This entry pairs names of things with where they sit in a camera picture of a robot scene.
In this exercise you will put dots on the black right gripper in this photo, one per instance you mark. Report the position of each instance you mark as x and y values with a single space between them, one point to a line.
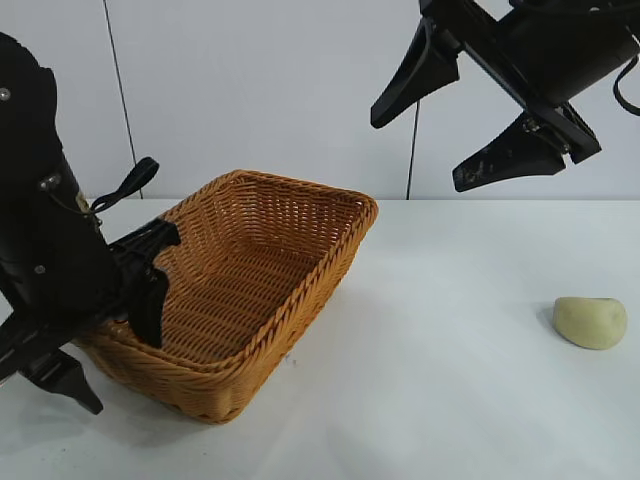
550 50

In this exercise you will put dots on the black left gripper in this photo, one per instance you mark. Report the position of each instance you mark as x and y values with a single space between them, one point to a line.
50 260

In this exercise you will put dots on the tan woven wicker basket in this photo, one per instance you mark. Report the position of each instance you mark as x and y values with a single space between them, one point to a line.
260 280

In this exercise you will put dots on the pale yellow egg yolk pastry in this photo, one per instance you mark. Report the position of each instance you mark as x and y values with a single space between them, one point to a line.
590 322

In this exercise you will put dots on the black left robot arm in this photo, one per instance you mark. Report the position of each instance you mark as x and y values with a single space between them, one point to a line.
25 115

